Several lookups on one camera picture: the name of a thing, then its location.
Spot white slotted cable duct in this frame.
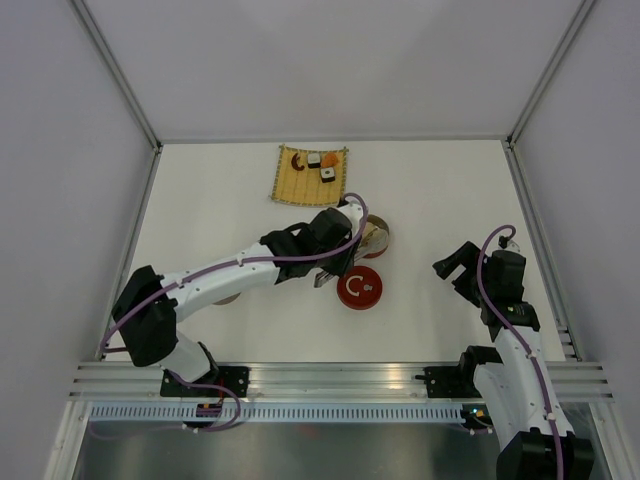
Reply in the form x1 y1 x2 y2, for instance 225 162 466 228
89 402 464 424

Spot aluminium frame post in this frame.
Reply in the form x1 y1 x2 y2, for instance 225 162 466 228
69 0 162 151
505 0 601 146

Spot left aluminium frame post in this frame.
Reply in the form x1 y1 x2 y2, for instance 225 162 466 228
69 0 162 151

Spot yellow bamboo mat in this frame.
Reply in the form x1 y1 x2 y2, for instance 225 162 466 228
270 144 349 207

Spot red lunch box container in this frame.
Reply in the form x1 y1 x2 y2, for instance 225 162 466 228
357 214 390 259

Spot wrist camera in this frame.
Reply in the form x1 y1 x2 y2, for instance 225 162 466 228
498 236 521 254
337 202 368 230

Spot beige lunch box lid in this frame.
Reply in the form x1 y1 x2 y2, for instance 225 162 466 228
213 293 240 306

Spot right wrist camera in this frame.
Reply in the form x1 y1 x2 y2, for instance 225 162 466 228
498 236 521 254

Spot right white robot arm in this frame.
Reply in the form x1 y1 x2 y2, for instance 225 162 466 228
433 238 595 479

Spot right aluminium frame post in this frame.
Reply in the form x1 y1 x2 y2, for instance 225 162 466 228
505 0 601 146

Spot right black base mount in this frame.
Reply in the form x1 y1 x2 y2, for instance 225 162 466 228
413 366 479 399

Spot metal tongs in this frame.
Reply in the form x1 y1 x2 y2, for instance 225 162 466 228
312 224 391 290

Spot aluminium front rail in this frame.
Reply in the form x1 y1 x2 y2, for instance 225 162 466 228
68 361 613 403

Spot red lunch box lid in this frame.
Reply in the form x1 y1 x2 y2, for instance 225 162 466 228
336 265 383 311

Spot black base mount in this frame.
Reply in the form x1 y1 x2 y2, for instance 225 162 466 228
160 365 250 398
413 366 479 399

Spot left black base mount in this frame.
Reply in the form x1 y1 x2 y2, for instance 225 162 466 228
160 365 250 398

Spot white bun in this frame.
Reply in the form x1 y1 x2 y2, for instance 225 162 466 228
362 223 388 244

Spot dark red sausage piece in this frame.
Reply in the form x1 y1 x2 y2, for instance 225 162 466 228
291 153 305 172

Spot sushi roll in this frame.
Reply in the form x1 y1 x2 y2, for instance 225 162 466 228
307 152 322 169
320 167 336 183

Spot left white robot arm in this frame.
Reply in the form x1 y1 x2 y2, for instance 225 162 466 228
112 204 367 396

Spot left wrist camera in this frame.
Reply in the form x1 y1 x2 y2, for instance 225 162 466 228
337 202 368 230

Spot orange carrot piece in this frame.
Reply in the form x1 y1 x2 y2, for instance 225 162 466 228
321 152 340 169

